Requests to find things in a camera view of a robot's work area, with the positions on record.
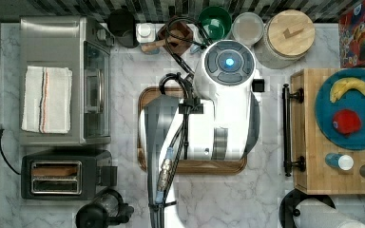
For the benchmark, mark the paper towel roll on holder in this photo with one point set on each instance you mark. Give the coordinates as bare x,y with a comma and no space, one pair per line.
299,210

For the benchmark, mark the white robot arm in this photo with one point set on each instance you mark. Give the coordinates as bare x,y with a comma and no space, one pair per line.
212,114

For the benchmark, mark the black coffee grinder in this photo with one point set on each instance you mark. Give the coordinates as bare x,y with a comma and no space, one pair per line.
106,209

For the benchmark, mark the red Froot Loops cereal box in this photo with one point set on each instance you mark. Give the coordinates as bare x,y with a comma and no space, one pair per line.
352,37

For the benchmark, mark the black two-slot toaster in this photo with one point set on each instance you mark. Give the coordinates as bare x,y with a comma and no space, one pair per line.
67,174

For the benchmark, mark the red plush apple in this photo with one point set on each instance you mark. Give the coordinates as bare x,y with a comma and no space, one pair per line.
346,122

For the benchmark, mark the wooden cutting board tray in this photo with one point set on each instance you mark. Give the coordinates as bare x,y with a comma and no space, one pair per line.
186,167

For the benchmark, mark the ceramic jar with wooden lid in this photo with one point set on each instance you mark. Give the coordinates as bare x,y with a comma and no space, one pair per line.
287,37

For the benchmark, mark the clear container with grey lid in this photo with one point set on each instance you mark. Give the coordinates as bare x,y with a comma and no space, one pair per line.
247,28

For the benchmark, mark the yellow plush banana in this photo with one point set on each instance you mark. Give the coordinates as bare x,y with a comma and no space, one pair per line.
341,86

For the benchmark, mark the blue round plate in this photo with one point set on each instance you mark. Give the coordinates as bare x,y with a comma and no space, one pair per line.
325,110

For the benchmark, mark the stainless toaster oven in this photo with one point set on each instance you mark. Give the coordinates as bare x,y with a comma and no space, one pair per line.
83,45

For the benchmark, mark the white bottle with blue label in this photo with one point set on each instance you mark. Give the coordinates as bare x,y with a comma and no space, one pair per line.
145,33

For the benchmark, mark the blue shaker with white cap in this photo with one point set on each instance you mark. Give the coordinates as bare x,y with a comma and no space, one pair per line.
343,162

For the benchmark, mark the green bowl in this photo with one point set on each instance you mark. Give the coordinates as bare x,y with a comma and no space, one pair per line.
216,21

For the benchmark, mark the white striped dish towel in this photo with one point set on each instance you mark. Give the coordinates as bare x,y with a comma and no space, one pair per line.
47,100

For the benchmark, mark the wooden drawer unit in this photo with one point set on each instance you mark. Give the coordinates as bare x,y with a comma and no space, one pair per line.
308,141

